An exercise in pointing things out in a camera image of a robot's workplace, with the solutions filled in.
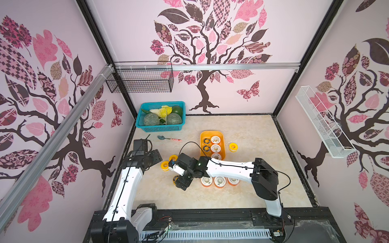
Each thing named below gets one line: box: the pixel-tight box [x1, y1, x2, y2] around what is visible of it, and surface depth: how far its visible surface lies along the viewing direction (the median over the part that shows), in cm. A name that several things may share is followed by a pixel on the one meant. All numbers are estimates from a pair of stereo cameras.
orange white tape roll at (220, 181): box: [213, 176, 227, 189], surface depth 85 cm
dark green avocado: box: [171, 105, 183, 117], surface depth 116 cm
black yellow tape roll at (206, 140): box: [202, 137, 211, 145], surface depth 106 cm
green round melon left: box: [143, 112, 160, 126], surface depth 105 cm
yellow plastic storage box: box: [199, 130, 226, 161], surface depth 102 cm
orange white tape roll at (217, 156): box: [211, 152, 222, 160], surface depth 97 cm
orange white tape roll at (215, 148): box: [210, 143, 221, 153], surface depth 100 cm
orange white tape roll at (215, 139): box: [210, 135, 221, 144], surface depth 105 cm
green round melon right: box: [166, 112, 182, 125], surface depth 106 cm
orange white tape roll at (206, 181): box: [200, 176, 213, 188], surface depth 86 cm
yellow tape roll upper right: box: [228, 142, 239, 153], surface depth 102 cm
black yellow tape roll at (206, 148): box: [203, 145, 211, 153], surface depth 101 cm
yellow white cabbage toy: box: [149, 105, 173, 118], surface depth 115 cm
